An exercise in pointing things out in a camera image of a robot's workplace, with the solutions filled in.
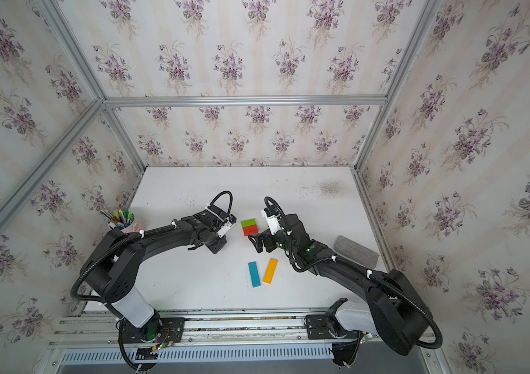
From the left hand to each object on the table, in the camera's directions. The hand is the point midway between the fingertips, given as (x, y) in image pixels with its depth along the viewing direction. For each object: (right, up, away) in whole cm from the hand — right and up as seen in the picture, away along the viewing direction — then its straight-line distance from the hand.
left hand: (219, 241), depth 93 cm
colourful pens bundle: (-38, +9, -4) cm, 39 cm away
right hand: (+18, +6, -10) cm, 22 cm away
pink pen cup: (-32, +6, -5) cm, 33 cm away
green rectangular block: (+11, +6, +6) cm, 14 cm away
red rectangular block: (+12, +3, +3) cm, 13 cm away
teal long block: (+15, -10, -8) cm, 20 cm away
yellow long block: (+21, -10, -6) cm, 24 cm away
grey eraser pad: (+54, -3, -5) cm, 54 cm away
